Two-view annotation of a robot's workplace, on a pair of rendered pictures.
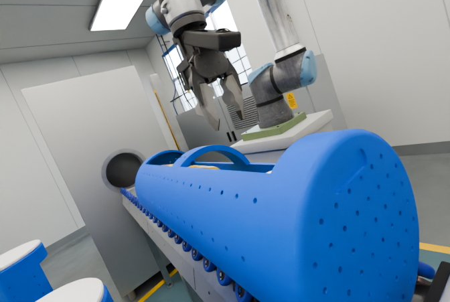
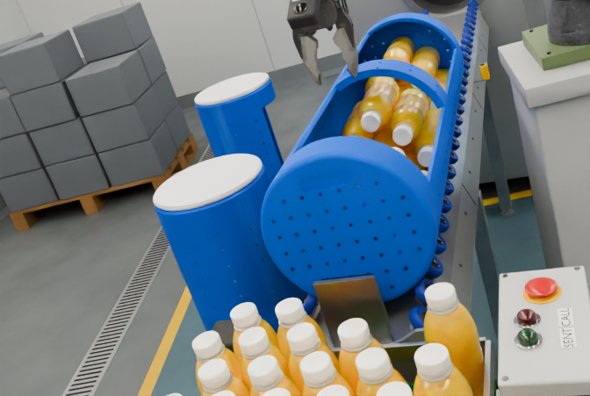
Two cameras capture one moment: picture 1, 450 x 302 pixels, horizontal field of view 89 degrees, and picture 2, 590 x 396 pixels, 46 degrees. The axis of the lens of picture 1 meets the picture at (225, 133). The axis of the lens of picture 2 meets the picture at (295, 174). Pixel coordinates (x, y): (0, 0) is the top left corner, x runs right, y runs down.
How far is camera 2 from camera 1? 101 cm
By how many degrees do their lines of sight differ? 54
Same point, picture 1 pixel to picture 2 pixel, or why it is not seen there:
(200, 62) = not seen: hidden behind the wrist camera
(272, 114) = (559, 21)
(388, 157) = (389, 187)
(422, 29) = not seen: outside the picture
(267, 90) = not seen: outside the picture
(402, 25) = not seen: outside the picture
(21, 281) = (242, 121)
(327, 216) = (291, 201)
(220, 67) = (327, 20)
